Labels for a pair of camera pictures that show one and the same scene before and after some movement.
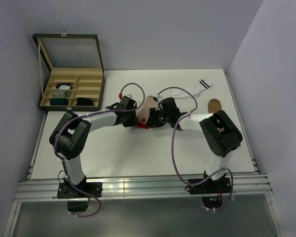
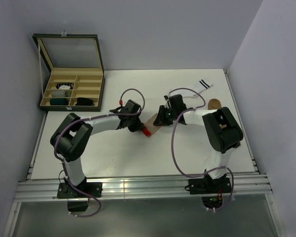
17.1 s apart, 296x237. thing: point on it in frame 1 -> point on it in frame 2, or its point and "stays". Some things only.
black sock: (81, 101) stays
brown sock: (214, 105) stays
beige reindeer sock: (143, 117) -> (148, 128)
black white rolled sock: (64, 86) stays
